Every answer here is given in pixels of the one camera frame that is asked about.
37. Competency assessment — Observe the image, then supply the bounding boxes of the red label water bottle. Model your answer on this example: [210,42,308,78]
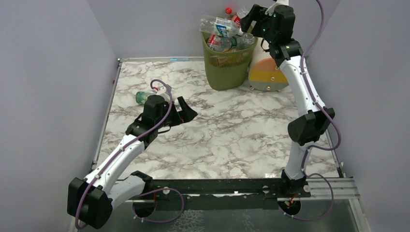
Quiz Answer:
[206,7,234,45]

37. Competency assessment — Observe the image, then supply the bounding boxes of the clear unlabelled bottle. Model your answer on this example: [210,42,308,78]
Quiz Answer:
[240,33,255,50]

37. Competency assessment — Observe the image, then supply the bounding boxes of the brown red tea bottle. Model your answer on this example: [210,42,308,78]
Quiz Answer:
[210,54,246,68]

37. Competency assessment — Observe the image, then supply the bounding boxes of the red label bottle red cap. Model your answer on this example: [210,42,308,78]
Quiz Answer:
[231,7,249,29]

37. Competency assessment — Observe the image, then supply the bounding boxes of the round drawer box gold knobs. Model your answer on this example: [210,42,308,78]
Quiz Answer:
[248,38,289,91]

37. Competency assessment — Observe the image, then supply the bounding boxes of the green ribbed plastic bin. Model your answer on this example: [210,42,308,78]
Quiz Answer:
[201,32,258,90]

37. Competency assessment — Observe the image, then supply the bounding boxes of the green Cestbon label water bottle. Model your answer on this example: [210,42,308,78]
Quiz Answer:
[207,35,241,53]

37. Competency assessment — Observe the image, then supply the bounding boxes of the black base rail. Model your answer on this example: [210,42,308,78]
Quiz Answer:
[130,178,311,213]

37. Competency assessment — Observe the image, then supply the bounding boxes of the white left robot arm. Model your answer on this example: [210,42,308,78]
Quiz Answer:
[67,79,198,230]

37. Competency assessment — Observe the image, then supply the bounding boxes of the blue label bottle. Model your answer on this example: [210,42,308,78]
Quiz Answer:
[199,15,244,38]

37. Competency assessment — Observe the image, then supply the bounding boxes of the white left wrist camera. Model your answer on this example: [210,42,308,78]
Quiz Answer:
[152,85,172,103]

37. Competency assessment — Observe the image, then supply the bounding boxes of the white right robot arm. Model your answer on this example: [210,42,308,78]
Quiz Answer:
[249,1,335,182]

